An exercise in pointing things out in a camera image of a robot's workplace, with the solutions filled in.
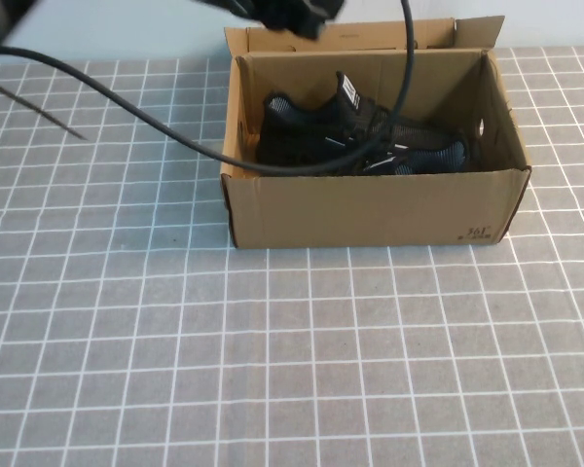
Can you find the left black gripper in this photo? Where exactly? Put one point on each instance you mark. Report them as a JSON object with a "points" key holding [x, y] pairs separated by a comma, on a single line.
{"points": [[297, 14]]}

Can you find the brown cardboard shoe box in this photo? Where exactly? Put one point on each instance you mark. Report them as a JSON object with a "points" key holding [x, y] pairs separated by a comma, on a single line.
{"points": [[345, 209]]}

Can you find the grey white checked tablecloth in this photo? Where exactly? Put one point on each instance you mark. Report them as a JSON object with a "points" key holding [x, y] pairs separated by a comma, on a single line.
{"points": [[272, 365]]}

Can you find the black mesh sneaker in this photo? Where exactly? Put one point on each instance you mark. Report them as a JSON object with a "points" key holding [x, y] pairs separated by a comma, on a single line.
{"points": [[297, 131], [438, 158]]}

